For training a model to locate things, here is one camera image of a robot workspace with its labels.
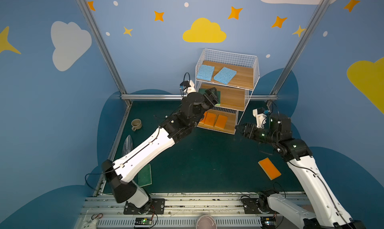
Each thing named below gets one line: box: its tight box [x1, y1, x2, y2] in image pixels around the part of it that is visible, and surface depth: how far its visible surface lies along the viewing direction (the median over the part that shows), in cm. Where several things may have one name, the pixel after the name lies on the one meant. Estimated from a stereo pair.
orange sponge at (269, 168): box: [257, 157, 282, 181], surface depth 88 cm
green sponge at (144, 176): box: [138, 164, 152, 187], surface depth 84 cm
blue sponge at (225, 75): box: [213, 66, 237, 85], surface depth 78 cm
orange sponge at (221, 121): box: [214, 114, 228, 129], surface depth 110 cm
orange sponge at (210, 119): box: [204, 111, 217, 127], surface depth 110 cm
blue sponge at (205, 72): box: [196, 64, 215, 82], surface depth 78 cm
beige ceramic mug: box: [131, 118, 142, 132], surface depth 103 cm
